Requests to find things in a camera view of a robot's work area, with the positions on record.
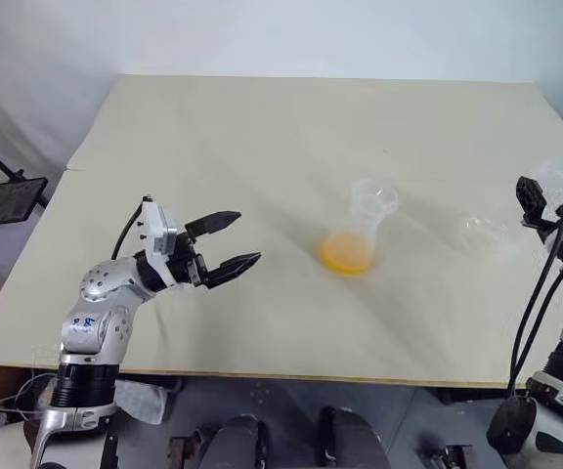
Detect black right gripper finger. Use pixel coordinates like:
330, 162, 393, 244
515, 174, 548, 217

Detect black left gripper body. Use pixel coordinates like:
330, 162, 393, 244
165, 234, 210, 289

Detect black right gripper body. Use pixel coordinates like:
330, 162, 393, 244
521, 206, 557, 231

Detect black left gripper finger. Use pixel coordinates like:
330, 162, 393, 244
205, 251, 263, 290
183, 210, 242, 241

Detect clear flask with orange liquid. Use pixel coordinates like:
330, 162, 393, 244
317, 178, 400, 277

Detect crumpled white plastic bag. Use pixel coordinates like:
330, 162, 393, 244
113, 379, 176, 424

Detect dark rounded shape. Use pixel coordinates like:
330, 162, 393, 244
201, 413, 272, 469
320, 406, 391, 469

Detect dark metal floor part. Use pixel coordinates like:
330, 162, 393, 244
421, 441, 479, 469

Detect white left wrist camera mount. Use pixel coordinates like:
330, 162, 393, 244
139, 196, 186, 289

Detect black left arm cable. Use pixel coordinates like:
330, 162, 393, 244
109, 198, 147, 261

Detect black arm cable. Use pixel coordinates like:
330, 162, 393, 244
109, 198, 147, 261
507, 173, 563, 392

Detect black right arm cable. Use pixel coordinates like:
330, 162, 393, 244
507, 173, 563, 392

